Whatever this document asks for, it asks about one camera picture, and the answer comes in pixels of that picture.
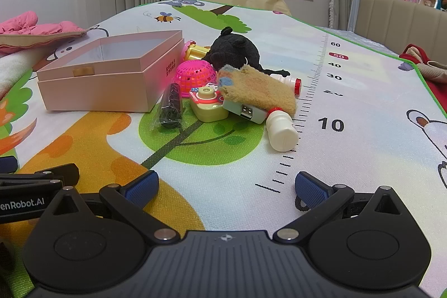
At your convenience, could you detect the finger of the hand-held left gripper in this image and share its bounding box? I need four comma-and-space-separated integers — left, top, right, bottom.
0, 156, 19, 173
33, 163, 80, 186

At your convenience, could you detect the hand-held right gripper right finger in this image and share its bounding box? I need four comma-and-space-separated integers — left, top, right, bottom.
272, 171, 408, 244

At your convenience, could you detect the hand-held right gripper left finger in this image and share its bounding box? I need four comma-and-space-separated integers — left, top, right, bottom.
40, 170, 179, 245

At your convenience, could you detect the white bottle with red cap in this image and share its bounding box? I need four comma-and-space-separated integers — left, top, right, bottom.
265, 107, 300, 152
270, 74, 303, 95

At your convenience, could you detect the black item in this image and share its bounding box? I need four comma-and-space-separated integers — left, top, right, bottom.
150, 82, 184, 131

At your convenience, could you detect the pink cardboard box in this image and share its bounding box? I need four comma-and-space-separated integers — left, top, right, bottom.
37, 29, 184, 112

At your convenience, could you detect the yellow and red toy camera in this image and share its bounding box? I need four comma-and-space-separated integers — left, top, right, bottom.
189, 85, 230, 123

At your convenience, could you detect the grey plug adapter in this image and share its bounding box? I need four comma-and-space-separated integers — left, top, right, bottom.
222, 97, 269, 125

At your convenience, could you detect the small figurine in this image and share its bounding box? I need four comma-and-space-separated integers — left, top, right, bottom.
217, 64, 298, 117

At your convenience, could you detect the pink plastic basket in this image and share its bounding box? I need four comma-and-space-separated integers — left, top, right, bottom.
175, 61, 217, 98

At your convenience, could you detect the yellow plastic toy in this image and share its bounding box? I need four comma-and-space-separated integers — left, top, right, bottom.
183, 39, 212, 62

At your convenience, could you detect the black plush toy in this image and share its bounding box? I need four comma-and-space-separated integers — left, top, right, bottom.
203, 26, 290, 77

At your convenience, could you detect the cartoon animal play mat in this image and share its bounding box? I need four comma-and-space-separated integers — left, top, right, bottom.
0, 0, 447, 298

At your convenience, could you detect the white fleece blanket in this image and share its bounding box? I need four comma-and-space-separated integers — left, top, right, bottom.
0, 47, 53, 97

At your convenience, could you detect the red cloth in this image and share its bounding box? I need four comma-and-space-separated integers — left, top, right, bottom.
398, 44, 447, 123

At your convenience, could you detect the beige padded headboard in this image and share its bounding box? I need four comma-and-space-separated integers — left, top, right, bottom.
354, 0, 447, 58

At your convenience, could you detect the translucent plastic sheet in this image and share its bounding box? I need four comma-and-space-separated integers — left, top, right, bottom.
351, 0, 369, 33

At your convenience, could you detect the beige corduroy cloth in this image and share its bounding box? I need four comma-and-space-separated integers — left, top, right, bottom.
401, 50, 447, 84

